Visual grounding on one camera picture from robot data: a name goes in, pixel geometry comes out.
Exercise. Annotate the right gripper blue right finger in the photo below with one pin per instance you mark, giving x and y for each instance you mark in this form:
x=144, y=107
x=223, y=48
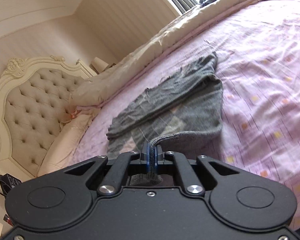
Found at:
x=177, y=166

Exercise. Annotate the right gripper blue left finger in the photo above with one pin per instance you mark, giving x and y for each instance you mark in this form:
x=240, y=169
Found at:
x=128, y=169

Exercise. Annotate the grey argyle knit sweater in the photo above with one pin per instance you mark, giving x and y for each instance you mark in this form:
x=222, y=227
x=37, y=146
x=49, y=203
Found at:
x=181, y=114

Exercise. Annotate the cream pillow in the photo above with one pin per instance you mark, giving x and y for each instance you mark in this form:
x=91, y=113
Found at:
x=64, y=146

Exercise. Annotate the beige duvet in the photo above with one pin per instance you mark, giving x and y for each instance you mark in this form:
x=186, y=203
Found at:
x=96, y=90

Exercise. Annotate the cream tufted headboard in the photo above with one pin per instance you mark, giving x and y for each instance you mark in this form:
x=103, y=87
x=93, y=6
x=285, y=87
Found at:
x=34, y=107

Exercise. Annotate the beige bedside lamp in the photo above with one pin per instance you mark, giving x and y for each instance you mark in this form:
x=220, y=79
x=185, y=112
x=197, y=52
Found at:
x=99, y=65

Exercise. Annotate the pink patterned bed sheet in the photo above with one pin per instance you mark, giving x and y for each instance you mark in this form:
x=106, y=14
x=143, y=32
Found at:
x=258, y=51

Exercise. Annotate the black device with cable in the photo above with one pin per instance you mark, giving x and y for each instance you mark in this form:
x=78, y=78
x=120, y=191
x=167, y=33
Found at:
x=8, y=182

